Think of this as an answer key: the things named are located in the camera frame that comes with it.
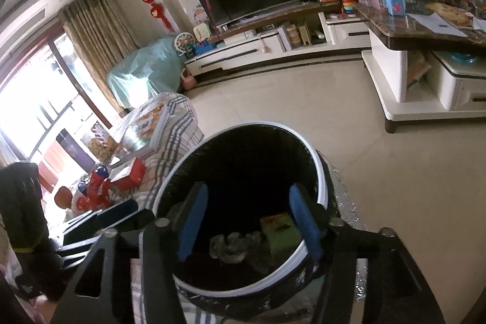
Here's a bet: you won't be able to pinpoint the pink plastic kettle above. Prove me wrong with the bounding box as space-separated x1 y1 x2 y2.
180 68 197 91

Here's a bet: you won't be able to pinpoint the clear cookie jar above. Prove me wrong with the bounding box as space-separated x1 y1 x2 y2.
87 123 119 162

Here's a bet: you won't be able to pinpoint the red snack wrapper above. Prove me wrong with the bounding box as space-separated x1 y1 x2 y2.
74 174 113 213

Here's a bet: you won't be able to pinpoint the green snack wrapper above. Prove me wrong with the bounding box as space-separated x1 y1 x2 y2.
260 213 304 264

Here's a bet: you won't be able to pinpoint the sliding glass door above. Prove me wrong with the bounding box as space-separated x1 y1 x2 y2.
0 24 115 192

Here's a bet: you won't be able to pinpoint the cream toy telephone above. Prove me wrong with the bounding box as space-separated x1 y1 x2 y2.
193 23 212 42

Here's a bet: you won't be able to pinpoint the plaid cloth covered furniture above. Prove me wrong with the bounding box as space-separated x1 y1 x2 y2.
63 93 217 324

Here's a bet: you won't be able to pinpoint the orange round object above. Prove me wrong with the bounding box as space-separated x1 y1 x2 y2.
54 186 74 211

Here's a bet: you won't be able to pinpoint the colourful cartoon card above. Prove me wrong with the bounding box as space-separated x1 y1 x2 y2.
193 5 210 25

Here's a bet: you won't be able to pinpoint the blue toy box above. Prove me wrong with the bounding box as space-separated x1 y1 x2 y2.
384 0 408 18

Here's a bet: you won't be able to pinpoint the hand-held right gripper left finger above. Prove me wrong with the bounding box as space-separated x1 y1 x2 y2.
51 182 209 324

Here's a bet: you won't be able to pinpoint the patterned flat tray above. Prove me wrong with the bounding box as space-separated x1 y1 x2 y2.
425 2 479 29

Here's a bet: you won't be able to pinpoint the person's left forearm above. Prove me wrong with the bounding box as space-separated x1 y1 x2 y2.
0 286 57 324

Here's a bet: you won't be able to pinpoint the crumpled clear plastic wrapper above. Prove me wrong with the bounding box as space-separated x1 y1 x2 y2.
209 231 266 264

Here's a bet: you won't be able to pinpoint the wooden toy block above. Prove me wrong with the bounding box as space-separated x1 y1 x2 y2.
298 23 313 46

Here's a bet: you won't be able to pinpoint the beige patterned curtain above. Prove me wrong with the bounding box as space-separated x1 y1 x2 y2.
59 0 142 113

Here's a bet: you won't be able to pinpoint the white paper sheet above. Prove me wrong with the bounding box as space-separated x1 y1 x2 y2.
408 13 467 38

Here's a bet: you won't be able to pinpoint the stack of books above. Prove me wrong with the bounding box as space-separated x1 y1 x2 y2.
406 51 432 88

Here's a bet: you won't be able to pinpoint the blue bowl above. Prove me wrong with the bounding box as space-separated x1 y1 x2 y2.
442 51 478 64

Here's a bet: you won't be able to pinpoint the purple tall box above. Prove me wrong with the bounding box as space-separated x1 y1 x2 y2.
56 128 94 173

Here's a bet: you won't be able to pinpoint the orange picture box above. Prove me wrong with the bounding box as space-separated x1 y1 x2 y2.
116 96 172 152

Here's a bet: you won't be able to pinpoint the round wooden boxes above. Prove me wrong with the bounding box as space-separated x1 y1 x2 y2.
286 25 301 48

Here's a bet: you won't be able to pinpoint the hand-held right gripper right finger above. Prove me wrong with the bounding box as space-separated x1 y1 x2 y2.
289 183 447 324

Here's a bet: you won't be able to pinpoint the toy ferris wheel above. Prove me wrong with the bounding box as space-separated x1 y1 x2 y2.
174 32 197 57

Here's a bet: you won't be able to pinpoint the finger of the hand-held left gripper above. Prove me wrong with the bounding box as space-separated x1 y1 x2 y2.
57 229 111 264
63 200 154 238

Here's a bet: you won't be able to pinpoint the cluttered wooden side table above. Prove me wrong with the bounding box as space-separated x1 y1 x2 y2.
355 1 486 135

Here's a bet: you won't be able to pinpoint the rainbow stacking ring toy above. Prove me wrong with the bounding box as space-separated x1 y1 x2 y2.
339 0 358 18

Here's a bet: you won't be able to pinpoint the teal cover cloth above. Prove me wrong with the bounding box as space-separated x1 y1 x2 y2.
106 37 187 108

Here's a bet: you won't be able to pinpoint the white television cabinet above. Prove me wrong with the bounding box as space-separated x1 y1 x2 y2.
185 1 372 77

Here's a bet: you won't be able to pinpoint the red and white carton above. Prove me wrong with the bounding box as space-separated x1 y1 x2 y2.
110 157 147 193

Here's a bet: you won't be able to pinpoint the white round trash bin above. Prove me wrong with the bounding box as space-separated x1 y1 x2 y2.
151 121 344 322

